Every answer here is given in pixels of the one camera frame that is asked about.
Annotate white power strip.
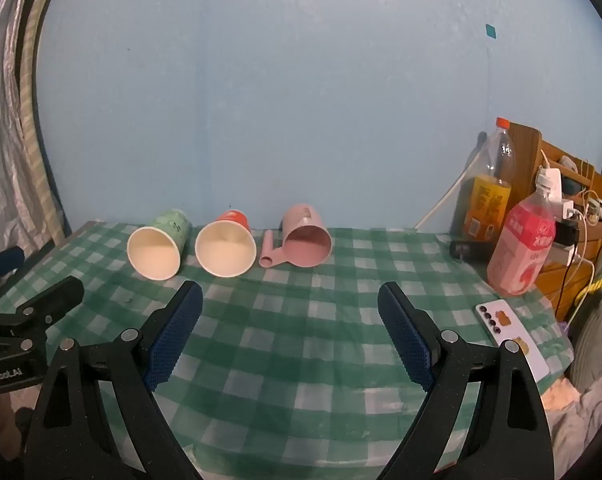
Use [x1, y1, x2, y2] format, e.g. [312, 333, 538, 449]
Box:
[547, 199, 588, 267]

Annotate person's left hand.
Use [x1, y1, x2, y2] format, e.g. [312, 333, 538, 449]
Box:
[0, 392, 28, 462]

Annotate red paper cup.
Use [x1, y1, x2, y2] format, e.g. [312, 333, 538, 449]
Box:
[194, 209, 257, 279]

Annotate black charger plug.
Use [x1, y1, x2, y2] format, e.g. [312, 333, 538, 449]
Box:
[555, 219, 580, 247]

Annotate wooden headboard shelf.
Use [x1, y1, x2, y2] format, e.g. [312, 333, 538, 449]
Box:
[507, 122, 602, 323]

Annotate small black device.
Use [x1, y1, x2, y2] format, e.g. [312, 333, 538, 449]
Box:
[449, 239, 488, 262]

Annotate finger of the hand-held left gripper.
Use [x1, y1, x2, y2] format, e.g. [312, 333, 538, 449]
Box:
[0, 275, 85, 350]
[0, 245, 25, 283]

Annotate orange drink bottle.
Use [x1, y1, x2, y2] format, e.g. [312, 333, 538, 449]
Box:
[460, 117, 516, 244]

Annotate green paper cup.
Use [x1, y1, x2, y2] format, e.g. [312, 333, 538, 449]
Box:
[126, 208, 191, 281]

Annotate green checked tablecloth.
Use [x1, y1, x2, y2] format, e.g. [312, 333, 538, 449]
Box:
[0, 219, 574, 480]

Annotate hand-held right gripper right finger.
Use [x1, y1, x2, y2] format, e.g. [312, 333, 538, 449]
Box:
[377, 281, 554, 480]

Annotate grey green blanket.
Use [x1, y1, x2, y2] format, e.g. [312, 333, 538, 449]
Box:
[570, 240, 602, 393]

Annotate olive striped cloth strip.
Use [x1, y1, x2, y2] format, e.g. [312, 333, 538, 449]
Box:
[20, 0, 69, 243]

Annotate grey bedding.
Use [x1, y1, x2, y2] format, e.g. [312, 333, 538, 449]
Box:
[542, 374, 602, 480]

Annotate white cable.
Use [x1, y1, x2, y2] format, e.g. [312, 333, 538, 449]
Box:
[414, 152, 483, 231]

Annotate pink drink bottle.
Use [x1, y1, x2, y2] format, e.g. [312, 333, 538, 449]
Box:
[486, 182, 557, 297]

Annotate white smartphone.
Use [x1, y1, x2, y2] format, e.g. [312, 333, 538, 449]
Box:
[475, 299, 550, 382]

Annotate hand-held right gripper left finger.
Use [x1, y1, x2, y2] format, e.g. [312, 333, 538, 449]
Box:
[25, 280, 204, 480]

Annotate grey curtain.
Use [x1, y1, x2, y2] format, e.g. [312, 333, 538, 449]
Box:
[0, 0, 68, 263]

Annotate white charger plug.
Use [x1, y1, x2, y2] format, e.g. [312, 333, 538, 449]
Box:
[537, 168, 562, 198]

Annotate pink plastic cup with handle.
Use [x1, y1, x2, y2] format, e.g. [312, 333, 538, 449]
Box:
[259, 203, 333, 269]

